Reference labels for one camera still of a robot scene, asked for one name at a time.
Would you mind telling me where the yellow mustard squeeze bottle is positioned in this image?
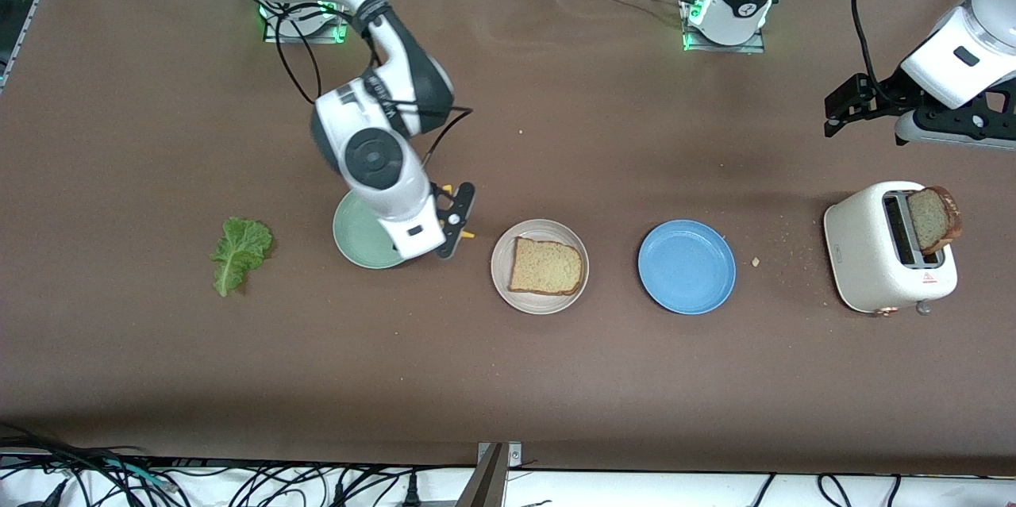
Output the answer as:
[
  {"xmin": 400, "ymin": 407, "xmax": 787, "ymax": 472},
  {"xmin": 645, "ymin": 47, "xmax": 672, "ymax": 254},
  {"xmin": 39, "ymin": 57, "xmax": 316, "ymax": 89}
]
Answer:
[{"xmin": 441, "ymin": 184, "xmax": 477, "ymax": 242}]

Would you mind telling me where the brown bread slice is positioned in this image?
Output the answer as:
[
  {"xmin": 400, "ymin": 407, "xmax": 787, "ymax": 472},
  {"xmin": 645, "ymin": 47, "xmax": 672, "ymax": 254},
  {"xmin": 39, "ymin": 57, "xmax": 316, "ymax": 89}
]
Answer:
[
  {"xmin": 508, "ymin": 236, "xmax": 586, "ymax": 297},
  {"xmin": 906, "ymin": 186, "xmax": 964, "ymax": 256}
]

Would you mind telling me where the pale green plate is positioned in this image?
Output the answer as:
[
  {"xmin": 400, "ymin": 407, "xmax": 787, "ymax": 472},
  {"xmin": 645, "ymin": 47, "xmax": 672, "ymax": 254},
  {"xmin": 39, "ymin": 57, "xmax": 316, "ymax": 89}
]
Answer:
[{"xmin": 333, "ymin": 191, "xmax": 407, "ymax": 270}]

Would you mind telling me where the beige plate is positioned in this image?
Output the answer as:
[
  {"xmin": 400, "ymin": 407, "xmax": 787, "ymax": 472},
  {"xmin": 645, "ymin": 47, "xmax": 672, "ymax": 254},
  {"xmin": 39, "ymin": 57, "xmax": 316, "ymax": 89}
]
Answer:
[{"xmin": 490, "ymin": 218, "xmax": 591, "ymax": 316}]

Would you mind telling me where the blue plate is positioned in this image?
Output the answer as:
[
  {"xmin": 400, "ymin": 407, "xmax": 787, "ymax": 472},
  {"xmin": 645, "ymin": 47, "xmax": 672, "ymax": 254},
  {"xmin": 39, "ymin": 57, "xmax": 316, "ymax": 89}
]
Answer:
[{"xmin": 637, "ymin": 219, "xmax": 737, "ymax": 316}]

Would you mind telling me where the white toaster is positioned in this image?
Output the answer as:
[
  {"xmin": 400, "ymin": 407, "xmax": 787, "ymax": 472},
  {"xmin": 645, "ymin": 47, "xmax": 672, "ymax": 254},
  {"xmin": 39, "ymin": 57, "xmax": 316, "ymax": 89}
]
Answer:
[{"xmin": 823, "ymin": 180, "xmax": 959, "ymax": 317}]

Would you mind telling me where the green lettuce leaf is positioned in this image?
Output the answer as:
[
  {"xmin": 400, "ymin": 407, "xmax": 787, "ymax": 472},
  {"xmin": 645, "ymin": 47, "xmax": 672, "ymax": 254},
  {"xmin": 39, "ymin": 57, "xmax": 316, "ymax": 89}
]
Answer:
[{"xmin": 210, "ymin": 217, "xmax": 274, "ymax": 298}]

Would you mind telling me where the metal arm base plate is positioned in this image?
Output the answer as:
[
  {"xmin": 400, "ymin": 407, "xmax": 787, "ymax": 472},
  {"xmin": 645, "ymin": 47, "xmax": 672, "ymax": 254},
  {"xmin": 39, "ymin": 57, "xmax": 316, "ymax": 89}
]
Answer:
[
  {"xmin": 262, "ymin": 3, "xmax": 352, "ymax": 44},
  {"xmin": 681, "ymin": 0, "xmax": 767, "ymax": 54}
]

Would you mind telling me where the metal table edge bracket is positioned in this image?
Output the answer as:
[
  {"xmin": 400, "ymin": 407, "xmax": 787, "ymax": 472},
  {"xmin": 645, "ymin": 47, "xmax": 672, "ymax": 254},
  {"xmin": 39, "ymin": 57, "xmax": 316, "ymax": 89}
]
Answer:
[{"xmin": 456, "ymin": 441, "xmax": 523, "ymax": 507}]

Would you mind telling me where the black cable loop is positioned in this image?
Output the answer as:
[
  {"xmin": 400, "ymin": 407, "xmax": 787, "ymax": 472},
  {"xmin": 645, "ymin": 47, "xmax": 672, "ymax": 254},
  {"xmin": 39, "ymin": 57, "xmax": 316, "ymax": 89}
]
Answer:
[{"xmin": 818, "ymin": 474, "xmax": 854, "ymax": 507}]

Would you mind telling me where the teal cable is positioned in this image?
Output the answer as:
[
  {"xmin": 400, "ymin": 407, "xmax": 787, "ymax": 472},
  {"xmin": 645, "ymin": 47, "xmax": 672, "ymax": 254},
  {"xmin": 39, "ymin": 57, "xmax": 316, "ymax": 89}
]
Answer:
[{"xmin": 99, "ymin": 458, "xmax": 175, "ymax": 490}]

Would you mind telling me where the black cable bundle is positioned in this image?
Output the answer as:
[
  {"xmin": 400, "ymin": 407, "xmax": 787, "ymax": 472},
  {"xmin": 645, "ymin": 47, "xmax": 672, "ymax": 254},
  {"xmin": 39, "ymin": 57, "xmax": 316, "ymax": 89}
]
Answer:
[{"xmin": 0, "ymin": 421, "xmax": 477, "ymax": 507}]

